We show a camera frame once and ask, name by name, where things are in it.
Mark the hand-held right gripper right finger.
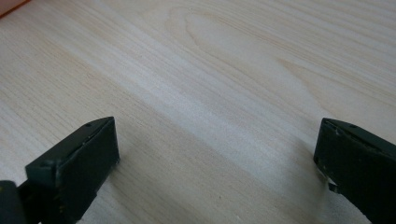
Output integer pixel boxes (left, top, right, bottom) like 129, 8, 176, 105
313, 117, 396, 224

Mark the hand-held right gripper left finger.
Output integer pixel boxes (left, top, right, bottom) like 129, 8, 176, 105
18, 116, 120, 224

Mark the orange mat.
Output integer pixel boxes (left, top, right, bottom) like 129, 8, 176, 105
0, 0, 32, 19

